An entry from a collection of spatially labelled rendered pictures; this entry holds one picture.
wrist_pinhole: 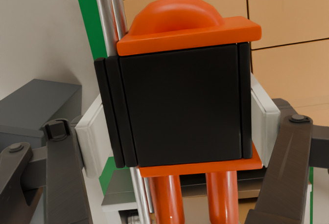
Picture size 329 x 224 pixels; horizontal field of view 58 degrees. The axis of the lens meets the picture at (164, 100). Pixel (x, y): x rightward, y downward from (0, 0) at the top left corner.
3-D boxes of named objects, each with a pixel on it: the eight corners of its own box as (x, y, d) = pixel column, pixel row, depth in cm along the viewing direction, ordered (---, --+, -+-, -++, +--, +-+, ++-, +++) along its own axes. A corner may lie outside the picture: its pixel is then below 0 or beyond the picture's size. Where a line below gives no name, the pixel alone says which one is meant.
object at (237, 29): (246, 131, 22) (264, 169, 17) (148, 139, 23) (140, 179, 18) (243, 14, 19) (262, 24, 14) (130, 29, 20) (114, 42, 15)
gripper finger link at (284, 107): (292, 144, 12) (372, 139, 12) (262, 98, 17) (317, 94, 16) (291, 175, 12) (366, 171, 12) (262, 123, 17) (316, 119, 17)
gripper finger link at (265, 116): (264, 112, 13) (281, 110, 13) (238, 69, 20) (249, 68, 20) (263, 168, 14) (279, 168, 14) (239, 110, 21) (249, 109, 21)
